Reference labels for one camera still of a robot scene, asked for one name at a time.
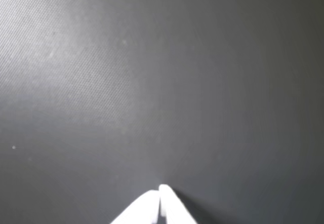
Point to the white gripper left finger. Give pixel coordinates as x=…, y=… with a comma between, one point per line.
x=141, y=208

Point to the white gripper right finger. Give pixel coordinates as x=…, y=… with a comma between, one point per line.
x=172, y=208

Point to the dark grey mat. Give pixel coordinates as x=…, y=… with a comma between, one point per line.
x=152, y=82

